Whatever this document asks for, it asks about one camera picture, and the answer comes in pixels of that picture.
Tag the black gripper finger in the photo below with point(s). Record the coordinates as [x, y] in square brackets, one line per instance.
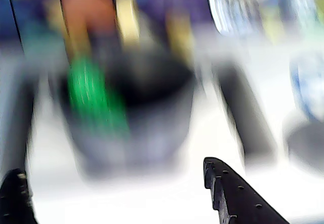
[15, 201]
[243, 203]

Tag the green toy pineapple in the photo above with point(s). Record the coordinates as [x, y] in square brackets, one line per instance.
[93, 97]

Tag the gray toy pot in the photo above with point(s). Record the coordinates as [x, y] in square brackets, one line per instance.
[157, 112]

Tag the metal toy ladle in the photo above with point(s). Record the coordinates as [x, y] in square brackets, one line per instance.
[227, 6]

